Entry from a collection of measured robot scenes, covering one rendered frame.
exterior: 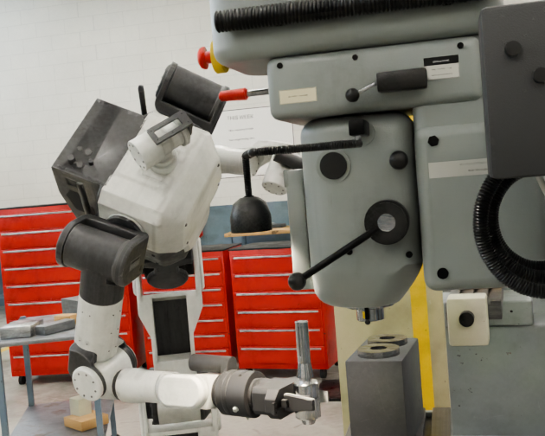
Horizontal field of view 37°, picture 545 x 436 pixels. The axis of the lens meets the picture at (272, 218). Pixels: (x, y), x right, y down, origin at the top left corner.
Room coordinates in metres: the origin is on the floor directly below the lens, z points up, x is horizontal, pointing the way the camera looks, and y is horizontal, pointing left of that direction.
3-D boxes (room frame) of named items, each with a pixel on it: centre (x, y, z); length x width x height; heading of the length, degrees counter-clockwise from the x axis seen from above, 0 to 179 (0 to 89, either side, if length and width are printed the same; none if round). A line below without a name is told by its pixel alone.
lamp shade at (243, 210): (1.41, 0.04, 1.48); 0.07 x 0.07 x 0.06
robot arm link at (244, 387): (1.52, 0.04, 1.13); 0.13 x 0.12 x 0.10; 149
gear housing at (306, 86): (1.38, -0.20, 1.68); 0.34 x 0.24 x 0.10; 77
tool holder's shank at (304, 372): (1.47, -0.04, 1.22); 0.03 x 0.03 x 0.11
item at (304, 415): (1.47, -0.04, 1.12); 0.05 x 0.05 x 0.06
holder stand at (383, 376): (1.75, -0.22, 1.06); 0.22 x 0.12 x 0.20; 161
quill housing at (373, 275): (1.39, -0.16, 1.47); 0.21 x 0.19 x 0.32; 167
